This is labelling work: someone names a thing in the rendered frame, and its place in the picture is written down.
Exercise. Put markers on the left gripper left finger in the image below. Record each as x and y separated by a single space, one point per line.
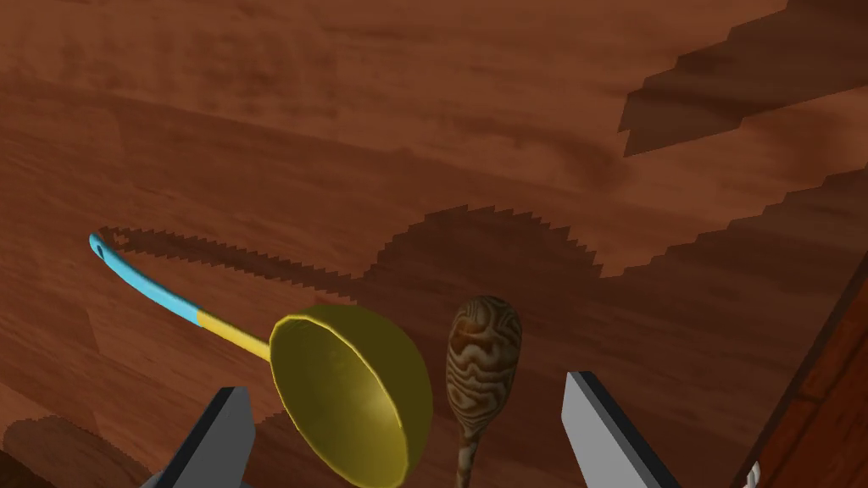
217 444

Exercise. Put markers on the wooden spoon with grain pattern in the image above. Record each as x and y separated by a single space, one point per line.
481 369

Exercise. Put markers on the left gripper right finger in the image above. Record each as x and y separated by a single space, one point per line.
600 440

